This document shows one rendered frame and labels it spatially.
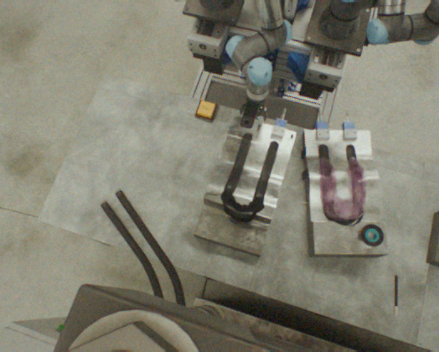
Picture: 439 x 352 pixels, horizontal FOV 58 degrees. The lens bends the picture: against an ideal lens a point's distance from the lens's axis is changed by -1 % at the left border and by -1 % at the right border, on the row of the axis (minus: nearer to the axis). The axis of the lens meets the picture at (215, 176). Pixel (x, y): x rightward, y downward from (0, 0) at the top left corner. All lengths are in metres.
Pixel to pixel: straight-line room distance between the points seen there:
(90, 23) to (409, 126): 2.29
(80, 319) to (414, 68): 2.86
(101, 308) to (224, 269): 1.21
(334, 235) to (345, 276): 0.18
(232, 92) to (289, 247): 1.18
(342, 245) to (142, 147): 0.87
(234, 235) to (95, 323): 1.18
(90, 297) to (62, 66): 2.73
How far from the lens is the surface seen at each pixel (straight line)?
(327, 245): 1.48
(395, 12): 1.30
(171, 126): 1.70
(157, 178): 1.63
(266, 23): 1.34
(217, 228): 1.49
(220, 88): 2.45
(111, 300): 0.34
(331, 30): 1.63
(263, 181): 1.51
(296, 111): 2.41
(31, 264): 2.61
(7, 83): 3.11
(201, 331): 0.33
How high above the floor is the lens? 2.33
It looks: 72 degrees down
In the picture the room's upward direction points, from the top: 6 degrees counter-clockwise
